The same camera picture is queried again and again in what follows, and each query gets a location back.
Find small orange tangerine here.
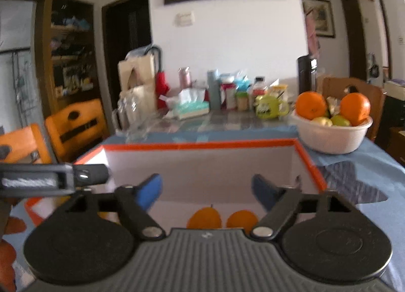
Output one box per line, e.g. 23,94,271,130
226,210,259,235
187,207,222,230

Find person's left hand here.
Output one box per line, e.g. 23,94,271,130
1,217,27,291

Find wooden chair far left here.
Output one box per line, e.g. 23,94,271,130
1,123,52,164

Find orange cardboard box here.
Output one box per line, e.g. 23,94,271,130
24,138,328,233

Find clear glass cups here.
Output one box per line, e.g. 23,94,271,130
112,94,157,143

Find green mug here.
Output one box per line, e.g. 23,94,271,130
255,95,290,119

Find white fruit bowl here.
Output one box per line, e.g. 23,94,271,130
290,110,373,155

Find yellow apple in bowl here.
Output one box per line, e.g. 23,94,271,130
312,117,333,127

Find beige paper bag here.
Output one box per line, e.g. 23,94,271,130
118,54,157,111

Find orange in bowl left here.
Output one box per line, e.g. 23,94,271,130
295,91,328,121

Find orange in bowl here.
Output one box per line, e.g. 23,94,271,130
340,93,371,126
295,91,328,121

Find green tissue box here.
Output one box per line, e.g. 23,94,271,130
172,88,210,120

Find green pear in bowl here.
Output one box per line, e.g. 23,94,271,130
330,115,351,127

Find red folded umbrella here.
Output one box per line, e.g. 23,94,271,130
145,45,170,110

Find blue tablecloth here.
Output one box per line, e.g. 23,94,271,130
0,130,405,292

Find pink tumbler bottle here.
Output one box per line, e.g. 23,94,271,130
178,67,192,90

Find orange in bowl right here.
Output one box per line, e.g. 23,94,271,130
340,93,371,126

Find wooden shelf cabinet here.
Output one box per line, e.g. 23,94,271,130
20,0,101,119

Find wooden chair behind bowl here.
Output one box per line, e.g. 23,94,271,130
322,77,385,142

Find grey tall bottle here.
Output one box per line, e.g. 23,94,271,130
207,69,221,110

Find black thermos bottle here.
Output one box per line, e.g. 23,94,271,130
297,55,318,94

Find pink hanging cloth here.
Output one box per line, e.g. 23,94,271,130
305,9,320,59

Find small framed picture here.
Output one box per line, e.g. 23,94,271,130
302,0,336,38

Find white wall switch panel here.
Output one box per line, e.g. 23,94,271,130
175,12,195,27

